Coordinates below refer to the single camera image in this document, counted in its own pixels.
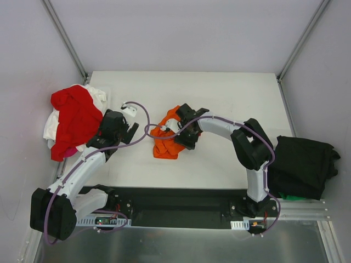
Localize white t-shirt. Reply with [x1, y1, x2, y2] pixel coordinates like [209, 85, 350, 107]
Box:
[43, 84, 111, 149]

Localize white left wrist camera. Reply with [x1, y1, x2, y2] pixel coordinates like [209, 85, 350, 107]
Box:
[121, 102, 138, 118]

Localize left aluminium frame post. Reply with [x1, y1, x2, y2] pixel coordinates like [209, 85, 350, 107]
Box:
[41, 0, 89, 84]

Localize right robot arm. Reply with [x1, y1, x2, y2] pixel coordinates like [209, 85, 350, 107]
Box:
[174, 104, 275, 218]

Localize pink garment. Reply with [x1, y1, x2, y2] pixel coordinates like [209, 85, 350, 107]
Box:
[64, 147, 78, 158]

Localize left slotted cable duct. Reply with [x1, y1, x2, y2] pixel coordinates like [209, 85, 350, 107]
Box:
[76, 216, 132, 227]

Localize slotted cable duct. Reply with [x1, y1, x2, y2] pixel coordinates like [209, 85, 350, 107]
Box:
[76, 216, 132, 227]
[230, 220, 250, 231]

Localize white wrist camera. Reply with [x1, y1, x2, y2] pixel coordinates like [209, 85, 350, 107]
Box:
[161, 118, 181, 133]
[121, 102, 138, 118]

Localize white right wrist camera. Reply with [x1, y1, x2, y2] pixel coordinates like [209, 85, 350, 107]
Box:
[161, 118, 181, 133]

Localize right slotted cable duct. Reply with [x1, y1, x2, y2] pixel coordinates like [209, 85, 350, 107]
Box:
[230, 220, 250, 231]

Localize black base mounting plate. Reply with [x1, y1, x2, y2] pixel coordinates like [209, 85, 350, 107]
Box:
[73, 185, 286, 228]

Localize aluminium frame post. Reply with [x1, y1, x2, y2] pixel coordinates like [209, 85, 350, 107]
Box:
[41, 0, 89, 84]
[277, 0, 332, 83]

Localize black t-shirt stack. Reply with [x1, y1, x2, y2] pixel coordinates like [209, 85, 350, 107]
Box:
[268, 136, 341, 200]

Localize green t-shirt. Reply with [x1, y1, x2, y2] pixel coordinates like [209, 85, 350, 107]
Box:
[279, 192, 306, 201]

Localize red t-shirt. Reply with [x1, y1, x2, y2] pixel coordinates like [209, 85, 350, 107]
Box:
[50, 84, 103, 162]

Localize orange t-shirt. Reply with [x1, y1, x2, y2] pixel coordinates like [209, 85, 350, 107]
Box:
[150, 105, 186, 159]

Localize right aluminium frame post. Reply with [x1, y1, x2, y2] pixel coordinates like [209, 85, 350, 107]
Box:
[277, 0, 332, 83]

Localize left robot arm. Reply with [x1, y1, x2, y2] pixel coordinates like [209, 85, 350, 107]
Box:
[30, 105, 139, 241]

